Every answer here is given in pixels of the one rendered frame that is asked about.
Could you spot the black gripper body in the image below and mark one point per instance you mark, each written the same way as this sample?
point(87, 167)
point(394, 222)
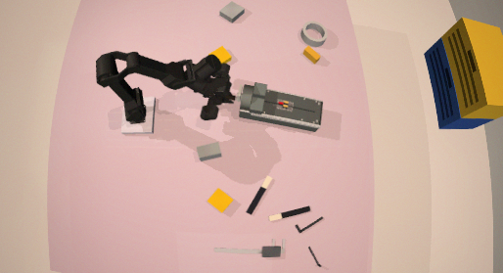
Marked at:
point(210, 111)

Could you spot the dark grey hollow cylinder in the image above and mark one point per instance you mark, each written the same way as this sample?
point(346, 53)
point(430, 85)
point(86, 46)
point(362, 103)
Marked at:
point(311, 41)

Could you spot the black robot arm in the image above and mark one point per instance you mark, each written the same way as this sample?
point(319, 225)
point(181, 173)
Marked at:
point(171, 75)

